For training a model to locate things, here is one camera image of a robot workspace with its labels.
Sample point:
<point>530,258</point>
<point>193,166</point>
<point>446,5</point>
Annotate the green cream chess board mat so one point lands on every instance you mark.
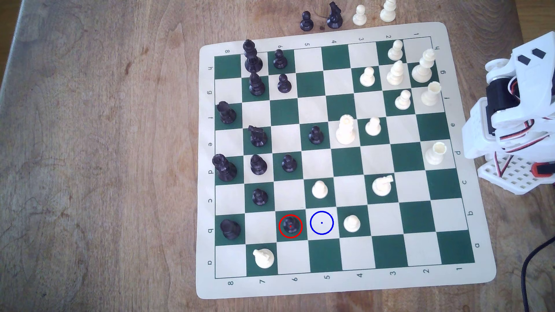
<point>347,281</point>

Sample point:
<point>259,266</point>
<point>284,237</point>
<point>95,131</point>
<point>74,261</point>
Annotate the black queen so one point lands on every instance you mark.
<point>224,169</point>

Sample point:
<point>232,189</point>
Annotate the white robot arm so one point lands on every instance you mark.
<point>535,76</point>

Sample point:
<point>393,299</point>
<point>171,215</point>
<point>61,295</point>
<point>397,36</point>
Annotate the white rook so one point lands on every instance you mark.
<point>431,95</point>
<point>435,154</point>

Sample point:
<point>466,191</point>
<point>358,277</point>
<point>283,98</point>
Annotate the red black connector block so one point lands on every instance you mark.
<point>543,170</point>

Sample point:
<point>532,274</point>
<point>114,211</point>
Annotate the white pawn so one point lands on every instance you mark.
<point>351,224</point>
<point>395,51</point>
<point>403,101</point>
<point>367,78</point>
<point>359,16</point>
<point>373,128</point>
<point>320,190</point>

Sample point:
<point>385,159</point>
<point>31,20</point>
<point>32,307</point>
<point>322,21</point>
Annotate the black bishop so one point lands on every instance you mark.
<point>258,166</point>
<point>256,86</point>

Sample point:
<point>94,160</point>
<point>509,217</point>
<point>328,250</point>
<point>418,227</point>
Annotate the black knight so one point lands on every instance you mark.
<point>258,137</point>
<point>334,18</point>

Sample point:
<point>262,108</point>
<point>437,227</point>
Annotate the white bishop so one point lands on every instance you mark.
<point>395,74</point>
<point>388,12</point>

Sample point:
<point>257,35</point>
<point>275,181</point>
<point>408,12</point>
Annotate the black king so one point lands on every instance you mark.
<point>253,63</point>

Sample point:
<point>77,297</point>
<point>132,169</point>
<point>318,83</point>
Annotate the white knight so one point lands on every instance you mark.
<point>263,259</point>
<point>381,186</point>

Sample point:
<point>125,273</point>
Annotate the black rook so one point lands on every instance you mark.
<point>226,113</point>
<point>230,229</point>

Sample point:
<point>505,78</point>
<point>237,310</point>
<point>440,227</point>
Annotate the white king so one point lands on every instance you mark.
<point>422,69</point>

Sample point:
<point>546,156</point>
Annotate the black pawn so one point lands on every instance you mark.
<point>284,85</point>
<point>259,198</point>
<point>290,225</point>
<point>316,136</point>
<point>289,164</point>
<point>306,22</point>
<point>280,60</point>

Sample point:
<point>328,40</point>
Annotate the white grid base plate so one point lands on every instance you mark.
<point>520,175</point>

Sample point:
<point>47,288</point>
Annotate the white queen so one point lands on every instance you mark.
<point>345,132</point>

